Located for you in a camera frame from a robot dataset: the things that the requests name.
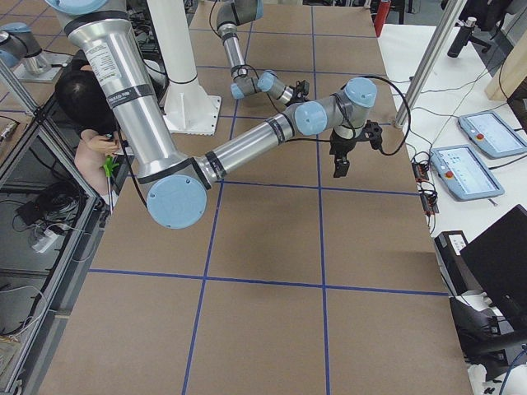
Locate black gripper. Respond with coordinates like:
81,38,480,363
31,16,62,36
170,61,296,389
329,133,357,178
287,91,310,106

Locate small orange circuit board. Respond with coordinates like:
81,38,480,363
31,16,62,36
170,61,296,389
412,161,430,183

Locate near blue teach pendant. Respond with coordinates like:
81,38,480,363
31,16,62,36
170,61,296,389
430,145,505,201

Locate blue teach pendant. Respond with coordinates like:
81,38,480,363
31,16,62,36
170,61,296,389
430,145,505,201
458,110,526,159

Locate red cylinder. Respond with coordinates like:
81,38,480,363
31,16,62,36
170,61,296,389
374,0,391,38

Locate far blue teach pendant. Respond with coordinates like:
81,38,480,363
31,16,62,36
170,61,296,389
458,110,526,159

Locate black box with label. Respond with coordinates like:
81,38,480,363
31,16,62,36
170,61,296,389
434,230,477,295

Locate black water bottle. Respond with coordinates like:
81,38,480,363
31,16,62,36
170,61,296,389
447,16,477,58

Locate green handheld device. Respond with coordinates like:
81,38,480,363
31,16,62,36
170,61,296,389
103,156,119,178

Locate black laptop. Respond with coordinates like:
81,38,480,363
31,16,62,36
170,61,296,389
459,203,527,326

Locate person in black hoodie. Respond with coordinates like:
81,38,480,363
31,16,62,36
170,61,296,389
54,61,120,202

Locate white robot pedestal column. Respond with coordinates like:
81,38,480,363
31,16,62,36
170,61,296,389
147,0,222,135

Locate aluminium frame post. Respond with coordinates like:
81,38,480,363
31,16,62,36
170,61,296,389
394,0,466,128

